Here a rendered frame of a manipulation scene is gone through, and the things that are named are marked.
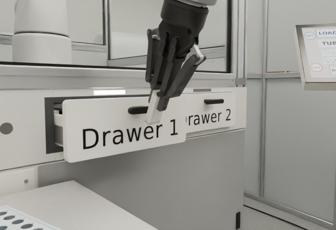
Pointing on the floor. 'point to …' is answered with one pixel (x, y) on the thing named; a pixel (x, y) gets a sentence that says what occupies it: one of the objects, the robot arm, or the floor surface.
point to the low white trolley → (73, 208)
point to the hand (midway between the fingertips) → (156, 107)
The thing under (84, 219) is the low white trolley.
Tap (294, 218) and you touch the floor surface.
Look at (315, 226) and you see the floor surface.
